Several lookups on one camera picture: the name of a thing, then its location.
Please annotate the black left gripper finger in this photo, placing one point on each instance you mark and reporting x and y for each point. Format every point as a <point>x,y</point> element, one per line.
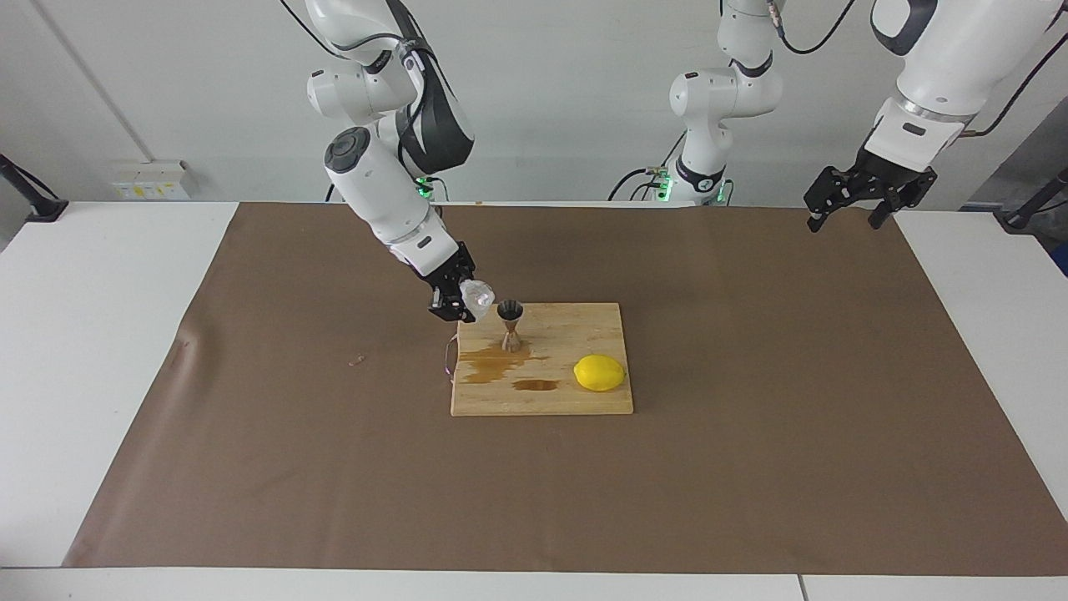
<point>830,192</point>
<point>905,200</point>

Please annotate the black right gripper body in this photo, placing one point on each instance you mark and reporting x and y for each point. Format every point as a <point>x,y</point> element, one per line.
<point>446,271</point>

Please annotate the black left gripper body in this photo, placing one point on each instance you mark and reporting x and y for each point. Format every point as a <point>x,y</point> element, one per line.
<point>889,175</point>

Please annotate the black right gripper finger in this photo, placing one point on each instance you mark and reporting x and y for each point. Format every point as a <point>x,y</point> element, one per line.
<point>467,274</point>
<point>444,307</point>

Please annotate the small clear glass cup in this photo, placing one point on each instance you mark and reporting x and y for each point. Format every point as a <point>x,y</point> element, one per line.
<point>479,299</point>

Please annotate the steel double jigger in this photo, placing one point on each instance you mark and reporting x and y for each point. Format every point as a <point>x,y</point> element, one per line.
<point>510,321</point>

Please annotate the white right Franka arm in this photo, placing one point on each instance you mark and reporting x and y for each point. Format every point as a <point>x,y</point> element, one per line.
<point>384,192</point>

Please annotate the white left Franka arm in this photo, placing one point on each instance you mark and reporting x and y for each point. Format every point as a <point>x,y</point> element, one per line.
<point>951,58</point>

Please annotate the wooden cutting board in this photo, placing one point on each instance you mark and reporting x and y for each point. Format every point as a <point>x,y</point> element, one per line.
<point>567,334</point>

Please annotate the black clamp stand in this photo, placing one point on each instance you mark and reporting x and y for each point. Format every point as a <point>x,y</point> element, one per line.
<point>37,204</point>
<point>1030,209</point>

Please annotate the yellow lemon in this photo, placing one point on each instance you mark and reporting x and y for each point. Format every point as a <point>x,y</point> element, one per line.
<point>599,373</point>

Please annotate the blue object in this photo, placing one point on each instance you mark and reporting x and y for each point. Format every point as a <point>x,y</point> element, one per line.
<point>1061,259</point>

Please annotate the brown paper table mat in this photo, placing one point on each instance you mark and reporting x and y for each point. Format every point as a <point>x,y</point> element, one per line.
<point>334,484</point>

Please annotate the white wall socket box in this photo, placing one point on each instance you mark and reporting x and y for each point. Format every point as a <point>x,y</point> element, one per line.
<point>150,179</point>

